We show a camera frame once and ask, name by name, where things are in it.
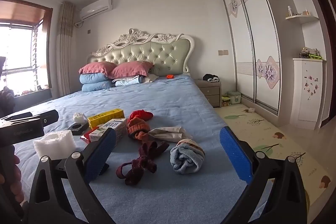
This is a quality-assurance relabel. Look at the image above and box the red snack wrapper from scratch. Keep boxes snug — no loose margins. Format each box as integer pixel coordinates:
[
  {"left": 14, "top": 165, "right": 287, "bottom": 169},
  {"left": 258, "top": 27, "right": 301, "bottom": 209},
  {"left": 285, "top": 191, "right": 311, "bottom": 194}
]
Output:
[{"left": 80, "top": 127, "right": 99, "bottom": 141}]

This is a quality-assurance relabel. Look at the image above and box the dark brown door frame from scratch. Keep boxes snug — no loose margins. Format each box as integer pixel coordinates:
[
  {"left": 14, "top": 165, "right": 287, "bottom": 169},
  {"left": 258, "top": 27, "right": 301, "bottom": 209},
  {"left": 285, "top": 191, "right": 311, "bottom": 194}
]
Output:
[{"left": 301, "top": 0, "right": 336, "bottom": 122}]

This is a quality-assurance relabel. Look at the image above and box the black square holder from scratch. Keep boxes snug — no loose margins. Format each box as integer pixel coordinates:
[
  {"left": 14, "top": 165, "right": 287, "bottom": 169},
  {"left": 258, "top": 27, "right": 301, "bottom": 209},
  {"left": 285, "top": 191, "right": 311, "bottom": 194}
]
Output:
[{"left": 67, "top": 122, "right": 88, "bottom": 136}]

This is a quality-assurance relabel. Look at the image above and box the grey nightstand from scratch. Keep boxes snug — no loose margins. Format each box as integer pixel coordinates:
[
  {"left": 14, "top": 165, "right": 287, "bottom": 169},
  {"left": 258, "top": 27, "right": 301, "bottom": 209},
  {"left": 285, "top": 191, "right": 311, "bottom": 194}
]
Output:
[{"left": 194, "top": 79, "right": 221, "bottom": 108}]

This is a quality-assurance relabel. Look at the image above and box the blue striped cloth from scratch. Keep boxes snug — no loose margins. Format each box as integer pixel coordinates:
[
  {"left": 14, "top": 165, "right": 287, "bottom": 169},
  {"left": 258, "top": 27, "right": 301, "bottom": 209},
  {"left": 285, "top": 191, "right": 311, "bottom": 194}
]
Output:
[{"left": 170, "top": 139, "right": 206, "bottom": 174}]

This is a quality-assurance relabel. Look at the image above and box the window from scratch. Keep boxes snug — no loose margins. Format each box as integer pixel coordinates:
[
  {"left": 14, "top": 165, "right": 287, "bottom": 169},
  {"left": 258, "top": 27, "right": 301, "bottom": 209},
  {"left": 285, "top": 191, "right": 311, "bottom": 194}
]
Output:
[{"left": 0, "top": 0, "right": 53, "bottom": 98}]

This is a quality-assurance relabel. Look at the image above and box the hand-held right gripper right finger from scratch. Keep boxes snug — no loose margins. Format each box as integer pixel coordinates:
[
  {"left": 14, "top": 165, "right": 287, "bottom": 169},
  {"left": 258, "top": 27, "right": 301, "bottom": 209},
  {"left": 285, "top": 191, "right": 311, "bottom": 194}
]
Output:
[{"left": 219, "top": 126, "right": 308, "bottom": 224}]

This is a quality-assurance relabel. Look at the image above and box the dark red sock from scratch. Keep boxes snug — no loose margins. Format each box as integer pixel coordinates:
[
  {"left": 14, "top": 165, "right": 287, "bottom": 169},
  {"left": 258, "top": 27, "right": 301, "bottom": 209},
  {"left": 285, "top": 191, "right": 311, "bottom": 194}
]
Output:
[{"left": 116, "top": 140, "right": 170, "bottom": 186}]

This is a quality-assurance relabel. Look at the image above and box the white tissue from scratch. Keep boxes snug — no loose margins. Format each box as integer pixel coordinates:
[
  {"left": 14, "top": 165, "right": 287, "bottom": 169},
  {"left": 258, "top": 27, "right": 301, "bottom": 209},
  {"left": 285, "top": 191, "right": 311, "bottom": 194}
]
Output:
[{"left": 73, "top": 112, "right": 87, "bottom": 124}]

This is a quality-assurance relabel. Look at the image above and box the white cabinet with stickers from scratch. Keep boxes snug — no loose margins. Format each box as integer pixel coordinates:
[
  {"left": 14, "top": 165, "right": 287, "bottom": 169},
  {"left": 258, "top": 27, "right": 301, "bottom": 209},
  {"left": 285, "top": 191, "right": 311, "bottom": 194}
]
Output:
[{"left": 293, "top": 58, "right": 327, "bottom": 130}]

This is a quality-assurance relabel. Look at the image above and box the pile of toys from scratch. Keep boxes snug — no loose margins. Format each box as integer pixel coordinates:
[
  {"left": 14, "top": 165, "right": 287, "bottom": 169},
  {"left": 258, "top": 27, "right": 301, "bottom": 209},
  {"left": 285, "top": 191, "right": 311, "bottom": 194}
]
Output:
[{"left": 299, "top": 47, "right": 322, "bottom": 59}]

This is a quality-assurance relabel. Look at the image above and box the beige curtain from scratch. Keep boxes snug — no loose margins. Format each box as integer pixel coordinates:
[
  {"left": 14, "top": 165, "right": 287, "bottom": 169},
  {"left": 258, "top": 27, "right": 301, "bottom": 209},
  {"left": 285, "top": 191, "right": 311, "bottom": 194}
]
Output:
[{"left": 56, "top": 1, "right": 75, "bottom": 97}]

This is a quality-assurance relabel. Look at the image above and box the dark cloth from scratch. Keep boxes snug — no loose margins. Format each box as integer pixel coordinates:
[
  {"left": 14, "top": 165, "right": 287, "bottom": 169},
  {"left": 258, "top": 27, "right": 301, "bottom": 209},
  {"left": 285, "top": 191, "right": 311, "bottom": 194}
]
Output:
[{"left": 0, "top": 87, "right": 15, "bottom": 117}]

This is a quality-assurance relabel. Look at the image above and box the tufted green headboard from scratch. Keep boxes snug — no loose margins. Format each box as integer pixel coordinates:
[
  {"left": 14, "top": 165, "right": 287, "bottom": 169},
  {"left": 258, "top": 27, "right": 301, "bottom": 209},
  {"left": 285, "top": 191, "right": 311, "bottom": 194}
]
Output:
[{"left": 87, "top": 28, "right": 195, "bottom": 77}]

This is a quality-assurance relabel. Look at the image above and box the white sliding door wardrobe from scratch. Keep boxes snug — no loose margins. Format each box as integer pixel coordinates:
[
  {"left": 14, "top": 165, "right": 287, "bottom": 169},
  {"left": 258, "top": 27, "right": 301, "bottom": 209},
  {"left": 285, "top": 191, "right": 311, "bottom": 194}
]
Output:
[{"left": 215, "top": 0, "right": 280, "bottom": 115}]

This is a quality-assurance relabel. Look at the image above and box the yellow cardboard box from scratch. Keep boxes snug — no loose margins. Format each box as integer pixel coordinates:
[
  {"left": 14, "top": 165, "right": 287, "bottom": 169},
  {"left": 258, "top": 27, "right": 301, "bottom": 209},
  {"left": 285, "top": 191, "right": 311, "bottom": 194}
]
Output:
[{"left": 87, "top": 109, "right": 125, "bottom": 128}]

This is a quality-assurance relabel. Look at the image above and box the green storage box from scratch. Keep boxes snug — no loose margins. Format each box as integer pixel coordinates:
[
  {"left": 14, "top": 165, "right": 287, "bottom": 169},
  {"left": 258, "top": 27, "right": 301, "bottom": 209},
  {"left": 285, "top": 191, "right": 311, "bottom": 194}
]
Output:
[{"left": 226, "top": 91, "right": 242, "bottom": 104}]

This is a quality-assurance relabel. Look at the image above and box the folded blue quilt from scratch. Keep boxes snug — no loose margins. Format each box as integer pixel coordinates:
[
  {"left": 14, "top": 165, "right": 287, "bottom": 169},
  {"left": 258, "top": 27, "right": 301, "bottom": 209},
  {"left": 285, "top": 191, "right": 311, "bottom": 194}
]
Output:
[
  {"left": 79, "top": 73, "right": 112, "bottom": 84},
  {"left": 82, "top": 81, "right": 113, "bottom": 93}
]

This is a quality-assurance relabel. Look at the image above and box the folded light patterned blanket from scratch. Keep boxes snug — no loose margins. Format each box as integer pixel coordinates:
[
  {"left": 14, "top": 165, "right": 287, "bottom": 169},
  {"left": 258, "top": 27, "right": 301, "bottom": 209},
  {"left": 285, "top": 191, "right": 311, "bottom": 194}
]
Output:
[{"left": 112, "top": 75, "right": 145, "bottom": 87}]

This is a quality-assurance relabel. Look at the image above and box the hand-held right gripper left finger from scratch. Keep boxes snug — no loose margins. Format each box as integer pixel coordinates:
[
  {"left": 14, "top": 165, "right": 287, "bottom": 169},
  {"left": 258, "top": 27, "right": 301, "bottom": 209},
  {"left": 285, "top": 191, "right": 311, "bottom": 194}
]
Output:
[{"left": 28, "top": 127, "right": 117, "bottom": 224}]

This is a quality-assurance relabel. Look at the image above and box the patterned play mat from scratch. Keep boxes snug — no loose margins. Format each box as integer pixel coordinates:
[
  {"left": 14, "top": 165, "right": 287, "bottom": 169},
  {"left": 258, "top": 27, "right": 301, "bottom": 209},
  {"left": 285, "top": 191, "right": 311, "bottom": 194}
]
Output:
[{"left": 215, "top": 103, "right": 334, "bottom": 211}]

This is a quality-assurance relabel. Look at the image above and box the white green milk carton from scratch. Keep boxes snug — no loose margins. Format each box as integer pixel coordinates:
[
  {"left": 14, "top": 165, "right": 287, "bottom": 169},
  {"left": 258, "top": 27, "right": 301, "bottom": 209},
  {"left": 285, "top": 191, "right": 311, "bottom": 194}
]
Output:
[{"left": 89, "top": 118, "right": 128, "bottom": 143}]

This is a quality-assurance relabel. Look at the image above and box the bed with blue sheet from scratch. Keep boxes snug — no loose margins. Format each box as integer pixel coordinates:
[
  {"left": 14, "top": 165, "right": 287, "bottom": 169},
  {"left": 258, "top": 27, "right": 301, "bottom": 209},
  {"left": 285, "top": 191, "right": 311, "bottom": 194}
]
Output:
[{"left": 0, "top": 73, "right": 263, "bottom": 224}]

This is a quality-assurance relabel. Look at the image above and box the white corner shelf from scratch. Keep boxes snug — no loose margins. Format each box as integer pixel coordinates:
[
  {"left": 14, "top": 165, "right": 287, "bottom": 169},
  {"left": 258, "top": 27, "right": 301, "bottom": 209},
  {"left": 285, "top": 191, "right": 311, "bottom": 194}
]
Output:
[{"left": 286, "top": 15, "right": 319, "bottom": 24}]

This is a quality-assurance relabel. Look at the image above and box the white air conditioner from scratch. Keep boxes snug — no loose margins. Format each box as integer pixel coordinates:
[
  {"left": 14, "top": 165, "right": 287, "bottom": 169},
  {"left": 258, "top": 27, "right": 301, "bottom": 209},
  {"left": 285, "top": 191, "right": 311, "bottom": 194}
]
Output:
[{"left": 79, "top": 0, "right": 113, "bottom": 21}]

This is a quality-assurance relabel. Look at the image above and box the beige cloth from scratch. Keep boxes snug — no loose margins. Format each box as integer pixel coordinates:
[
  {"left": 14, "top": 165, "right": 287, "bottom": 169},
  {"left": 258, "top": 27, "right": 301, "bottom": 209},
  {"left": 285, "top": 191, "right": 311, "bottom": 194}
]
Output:
[{"left": 148, "top": 126, "right": 193, "bottom": 144}]

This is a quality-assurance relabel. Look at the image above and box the person's left hand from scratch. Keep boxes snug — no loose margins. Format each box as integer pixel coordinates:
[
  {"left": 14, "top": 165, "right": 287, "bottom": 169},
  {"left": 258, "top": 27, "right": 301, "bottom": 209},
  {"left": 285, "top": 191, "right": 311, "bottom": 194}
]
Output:
[{"left": 10, "top": 154, "right": 25, "bottom": 203}]

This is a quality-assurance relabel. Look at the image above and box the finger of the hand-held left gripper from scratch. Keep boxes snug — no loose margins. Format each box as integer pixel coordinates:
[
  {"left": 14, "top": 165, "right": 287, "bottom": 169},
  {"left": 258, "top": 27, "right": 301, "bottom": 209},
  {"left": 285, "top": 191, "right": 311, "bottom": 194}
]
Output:
[
  {"left": 0, "top": 109, "right": 59, "bottom": 127},
  {"left": 0, "top": 118, "right": 45, "bottom": 146}
]

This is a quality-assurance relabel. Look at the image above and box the brown roller blind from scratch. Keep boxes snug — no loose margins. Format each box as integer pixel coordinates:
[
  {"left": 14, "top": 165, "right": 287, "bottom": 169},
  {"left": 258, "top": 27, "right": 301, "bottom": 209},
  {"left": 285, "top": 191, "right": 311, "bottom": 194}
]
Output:
[{"left": 0, "top": 0, "right": 46, "bottom": 25}]

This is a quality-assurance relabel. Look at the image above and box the pink pillow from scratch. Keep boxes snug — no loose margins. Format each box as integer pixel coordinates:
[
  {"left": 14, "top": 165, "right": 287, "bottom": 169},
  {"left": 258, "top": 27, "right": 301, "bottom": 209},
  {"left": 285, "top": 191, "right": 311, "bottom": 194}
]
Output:
[
  {"left": 79, "top": 61, "right": 118, "bottom": 75},
  {"left": 110, "top": 61, "right": 154, "bottom": 80}
]

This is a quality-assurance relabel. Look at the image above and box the white foam block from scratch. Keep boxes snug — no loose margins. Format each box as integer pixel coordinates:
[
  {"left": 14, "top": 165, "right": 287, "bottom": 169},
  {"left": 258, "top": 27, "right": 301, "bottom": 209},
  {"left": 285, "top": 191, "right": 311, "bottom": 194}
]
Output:
[{"left": 33, "top": 131, "right": 77, "bottom": 160}]

